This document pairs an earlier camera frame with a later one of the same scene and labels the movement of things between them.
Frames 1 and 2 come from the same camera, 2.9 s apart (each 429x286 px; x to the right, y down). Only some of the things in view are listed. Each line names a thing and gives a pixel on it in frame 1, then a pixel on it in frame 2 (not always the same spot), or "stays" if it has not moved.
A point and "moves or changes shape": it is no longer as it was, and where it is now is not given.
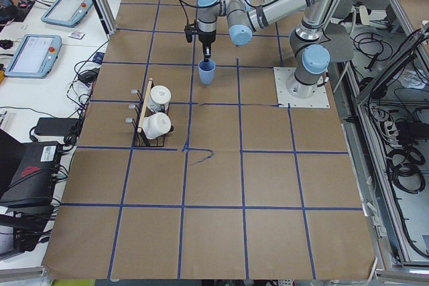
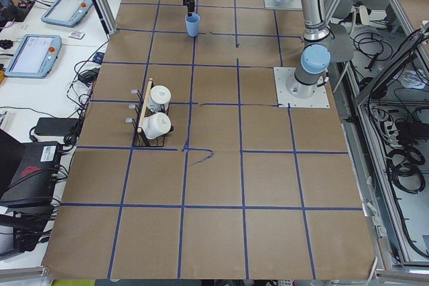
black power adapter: x=57 y=126 stays
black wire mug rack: x=152 y=126 stays
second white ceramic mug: x=155 y=125 stays
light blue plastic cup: x=206 y=72 moves or changes shape
